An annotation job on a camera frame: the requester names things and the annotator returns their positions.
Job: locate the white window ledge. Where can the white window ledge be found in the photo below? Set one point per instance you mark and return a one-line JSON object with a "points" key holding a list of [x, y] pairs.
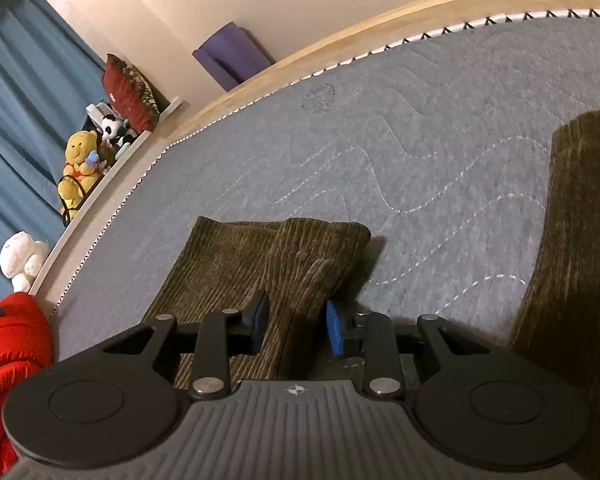
{"points": [[125, 160]]}

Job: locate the panda plush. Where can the panda plush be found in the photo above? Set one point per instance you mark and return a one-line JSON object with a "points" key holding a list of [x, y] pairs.
{"points": [[111, 127]]}

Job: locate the white and grey plush toy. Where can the white and grey plush toy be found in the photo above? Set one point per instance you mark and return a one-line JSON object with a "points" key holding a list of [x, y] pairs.
{"points": [[100, 111]]}

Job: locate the blue curtain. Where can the blue curtain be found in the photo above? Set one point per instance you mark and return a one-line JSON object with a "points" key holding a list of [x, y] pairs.
{"points": [[20, 85]]}

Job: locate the purple rolled mat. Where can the purple rolled mat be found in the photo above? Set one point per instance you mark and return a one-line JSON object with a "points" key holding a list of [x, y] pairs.
{"points": [[230, 55]]}

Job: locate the grey quilted mattress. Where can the grey quilted mattress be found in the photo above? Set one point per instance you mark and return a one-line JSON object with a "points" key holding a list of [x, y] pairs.
{"points": [[380, 135]]}

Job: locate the wooden bed frame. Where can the wooden bed frame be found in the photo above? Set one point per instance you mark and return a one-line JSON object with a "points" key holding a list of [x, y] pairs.
{"points": [[380, 22]]}

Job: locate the dark red cushion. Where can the dark red cushion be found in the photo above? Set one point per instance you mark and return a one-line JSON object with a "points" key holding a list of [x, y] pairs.
{"points": [[127, 92]]}

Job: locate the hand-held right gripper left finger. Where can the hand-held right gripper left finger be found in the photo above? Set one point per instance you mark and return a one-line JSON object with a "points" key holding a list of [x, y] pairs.
{"points": [[262, 321]]}

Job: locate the red folded comforter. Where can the red folded comforter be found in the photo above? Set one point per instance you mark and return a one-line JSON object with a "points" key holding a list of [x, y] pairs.
{"points": [[10, 360]]}

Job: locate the white round plush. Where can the white round plush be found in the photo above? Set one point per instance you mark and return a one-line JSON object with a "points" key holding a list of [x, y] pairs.
{"points": [[20, 257]]}

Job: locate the yellow bear plush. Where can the yellow bear plush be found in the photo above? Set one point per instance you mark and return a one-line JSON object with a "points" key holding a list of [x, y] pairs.
{"points": [[78, 150]]}

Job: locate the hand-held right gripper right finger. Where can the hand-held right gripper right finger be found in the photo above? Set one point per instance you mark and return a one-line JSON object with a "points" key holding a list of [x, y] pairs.
{"points": [[334, 330]]}

